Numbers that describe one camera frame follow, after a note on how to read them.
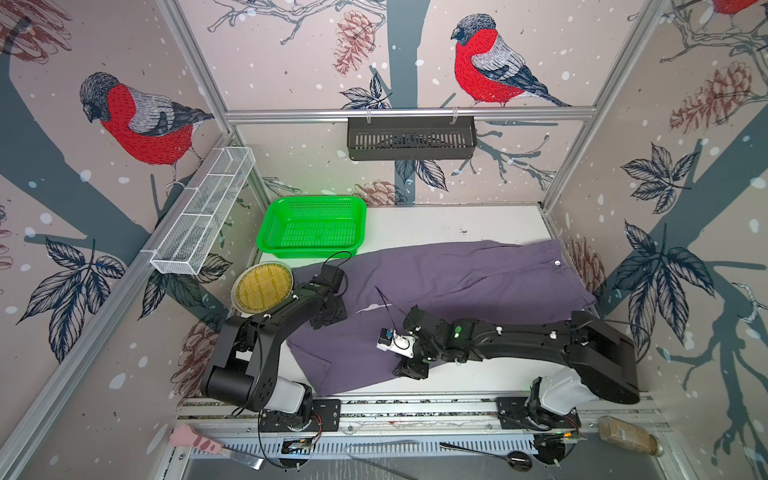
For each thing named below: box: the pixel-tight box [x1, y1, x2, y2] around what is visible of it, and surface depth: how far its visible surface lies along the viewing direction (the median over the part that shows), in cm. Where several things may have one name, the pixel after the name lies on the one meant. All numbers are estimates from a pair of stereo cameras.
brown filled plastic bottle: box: [598, 415, 664, 457], surface depth 68 cm
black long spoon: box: [439, 442, 533, 472], surface depth 68 cm
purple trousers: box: [287, 240, 597, 395], surface depth 98 cm
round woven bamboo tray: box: [231, 261, 294, 314], surface depth 100 cm
